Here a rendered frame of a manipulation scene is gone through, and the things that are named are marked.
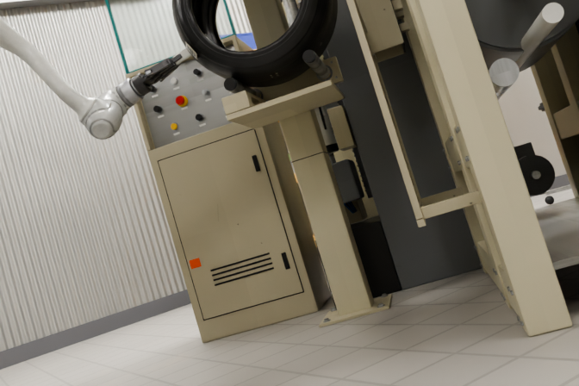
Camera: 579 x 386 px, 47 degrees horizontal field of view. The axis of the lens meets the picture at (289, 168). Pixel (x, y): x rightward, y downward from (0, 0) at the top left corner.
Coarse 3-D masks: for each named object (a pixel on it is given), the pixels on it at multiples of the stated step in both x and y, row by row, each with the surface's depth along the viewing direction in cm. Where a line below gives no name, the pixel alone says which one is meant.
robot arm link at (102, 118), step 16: (0, 16) 222; (0, 32) 220; (16, 32) 225; (16, 48) 224; (32, 48) 225; (32, 64) 224; (48, 64) 224; (48, 80) 221; (64, 80) 222; (64, 96) 220; (80, 96) 221; (96, 96) 224; (80, 112) 221; (96, 112) 218; (112, 112) 221; (96, 128) 217; (112, 128) 219
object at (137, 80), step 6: (132, 78) 235; (138, 78) 234; (144, 78) 233; (150, 78) 234; (138, 84) 234; (144, 84) 235; (150, 84) 239; (138, 90) 234; (144, 90) 235; (150, 90) 237
